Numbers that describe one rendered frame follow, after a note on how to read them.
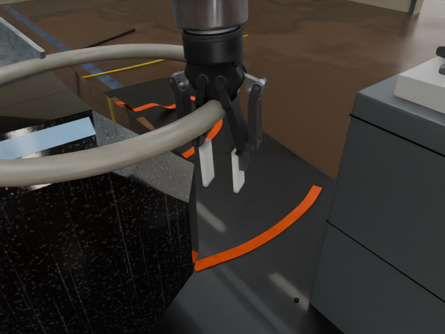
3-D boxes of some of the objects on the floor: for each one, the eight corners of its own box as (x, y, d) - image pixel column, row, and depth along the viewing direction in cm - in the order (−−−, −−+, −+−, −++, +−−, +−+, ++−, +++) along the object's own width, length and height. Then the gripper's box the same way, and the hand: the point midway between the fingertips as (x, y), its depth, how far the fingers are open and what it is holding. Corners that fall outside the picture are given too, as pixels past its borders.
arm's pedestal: (369, 236, 156) (432, 44, 110) (500, 323, 125) (667, 105, 78) (287, 301, 131) (322, 89, 84) (424, 431, 99) (604, 204, 53)
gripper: (289, 20, 45) (285, 181, 58) (165, 18, 51) (185, 163, 64) (272, 36, 40) (271, 210, 52) (134, 32, 46) (163, 187, 58)
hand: (222, 166), depth 56 cm, fingers closed on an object, 4 cm apart
